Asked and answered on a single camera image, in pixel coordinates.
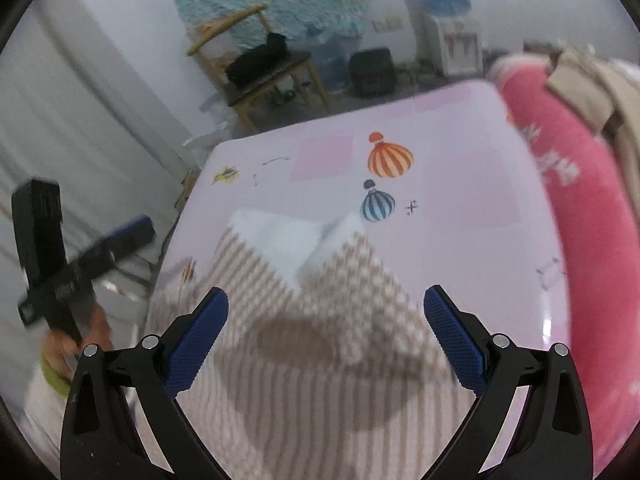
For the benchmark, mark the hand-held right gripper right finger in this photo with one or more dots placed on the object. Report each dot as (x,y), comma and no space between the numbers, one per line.
(455,340)

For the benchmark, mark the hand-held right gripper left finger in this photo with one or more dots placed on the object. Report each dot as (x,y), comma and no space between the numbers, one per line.
(197,345)

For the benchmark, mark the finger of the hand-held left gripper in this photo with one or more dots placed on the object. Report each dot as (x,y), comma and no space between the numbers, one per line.
(132,230)

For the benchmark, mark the beige white checkered knit garment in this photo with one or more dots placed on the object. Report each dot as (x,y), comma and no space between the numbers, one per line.
(300,360)

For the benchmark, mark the beige clothes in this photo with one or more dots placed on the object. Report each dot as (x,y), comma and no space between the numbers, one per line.
(600,85)

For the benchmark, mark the person's left hand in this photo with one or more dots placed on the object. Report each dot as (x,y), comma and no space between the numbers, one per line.
(57,350)

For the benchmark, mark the white curtain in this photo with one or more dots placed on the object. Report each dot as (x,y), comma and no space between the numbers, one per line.
(75,110)

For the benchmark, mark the bed with pink printed sheet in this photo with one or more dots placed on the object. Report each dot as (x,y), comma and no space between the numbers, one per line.
(460,185)

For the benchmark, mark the pink blanket with white print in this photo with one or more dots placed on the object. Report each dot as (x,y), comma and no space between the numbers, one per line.
(590,220)

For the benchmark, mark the wooden chair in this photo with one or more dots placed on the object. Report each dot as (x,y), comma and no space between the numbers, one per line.
(270,80)

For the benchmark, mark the black bag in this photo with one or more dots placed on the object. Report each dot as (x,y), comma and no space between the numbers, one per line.
(255,62)

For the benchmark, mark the small clear water jug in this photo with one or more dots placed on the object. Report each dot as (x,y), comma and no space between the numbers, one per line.
(332,65)

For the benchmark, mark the black box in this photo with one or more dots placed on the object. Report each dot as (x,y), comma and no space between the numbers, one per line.
(371,72)

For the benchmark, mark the white water dispenser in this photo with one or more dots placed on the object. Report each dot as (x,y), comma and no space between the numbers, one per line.
(450,45)

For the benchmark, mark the wall socket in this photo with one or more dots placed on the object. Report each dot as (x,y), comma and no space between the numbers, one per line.
(387,24)

